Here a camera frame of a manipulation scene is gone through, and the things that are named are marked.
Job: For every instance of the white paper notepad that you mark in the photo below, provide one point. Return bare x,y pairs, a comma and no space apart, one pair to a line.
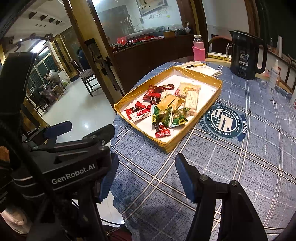
207,70

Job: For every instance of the small red candy packet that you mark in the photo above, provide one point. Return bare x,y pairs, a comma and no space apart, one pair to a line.
161,130

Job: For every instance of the wooden chair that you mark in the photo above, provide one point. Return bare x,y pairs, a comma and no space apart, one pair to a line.
87,77

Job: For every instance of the yellow tape measure ruler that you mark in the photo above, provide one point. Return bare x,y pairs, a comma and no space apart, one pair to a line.
219,56

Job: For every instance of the black electric kettle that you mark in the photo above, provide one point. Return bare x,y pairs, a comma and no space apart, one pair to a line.
245,53

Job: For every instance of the white red wafer packet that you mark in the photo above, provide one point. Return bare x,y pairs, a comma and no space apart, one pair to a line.
141,114

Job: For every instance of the yellow egg yolk cracker pack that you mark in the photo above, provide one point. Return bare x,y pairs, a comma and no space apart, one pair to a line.
181,91

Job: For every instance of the Golden Crown red wafer bar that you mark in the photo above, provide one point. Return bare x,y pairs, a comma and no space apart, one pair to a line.
166,87

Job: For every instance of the green pea snack packet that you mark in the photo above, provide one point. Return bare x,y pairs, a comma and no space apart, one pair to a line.
179,117

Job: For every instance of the green white snack packet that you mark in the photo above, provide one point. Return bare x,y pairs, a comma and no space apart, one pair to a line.
164,116

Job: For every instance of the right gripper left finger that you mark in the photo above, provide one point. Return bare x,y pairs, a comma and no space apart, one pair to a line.
105,185

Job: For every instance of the yellow taped white tray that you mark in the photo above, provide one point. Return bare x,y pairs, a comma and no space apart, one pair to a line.
208,94

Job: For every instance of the red black candy packet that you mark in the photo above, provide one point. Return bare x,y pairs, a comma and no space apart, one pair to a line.
138,106

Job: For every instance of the pink sleeved water bottle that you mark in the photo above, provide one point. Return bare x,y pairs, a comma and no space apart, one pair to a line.
198,48

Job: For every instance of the long beige biscuit pack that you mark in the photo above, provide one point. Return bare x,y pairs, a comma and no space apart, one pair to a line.
191,102

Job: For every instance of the white pillow snack packet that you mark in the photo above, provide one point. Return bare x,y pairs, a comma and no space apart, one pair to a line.
164,94

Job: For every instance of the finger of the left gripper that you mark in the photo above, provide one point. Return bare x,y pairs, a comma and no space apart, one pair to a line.
101,136
41,134

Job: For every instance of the yellow black pen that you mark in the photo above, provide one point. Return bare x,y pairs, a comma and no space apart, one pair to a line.
195,65

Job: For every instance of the white gloved left hand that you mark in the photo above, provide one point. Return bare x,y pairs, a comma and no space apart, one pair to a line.
17,220

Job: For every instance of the dark red puffy snack bag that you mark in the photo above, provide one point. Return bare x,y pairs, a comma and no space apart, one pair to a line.
153,91

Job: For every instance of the small yellow snack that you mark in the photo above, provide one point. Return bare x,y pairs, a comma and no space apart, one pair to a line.
170,101

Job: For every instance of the dark wooden sideboard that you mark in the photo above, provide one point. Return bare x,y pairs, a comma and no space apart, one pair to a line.
135,62

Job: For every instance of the red black bottom candy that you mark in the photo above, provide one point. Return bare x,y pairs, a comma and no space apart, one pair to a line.
154,101

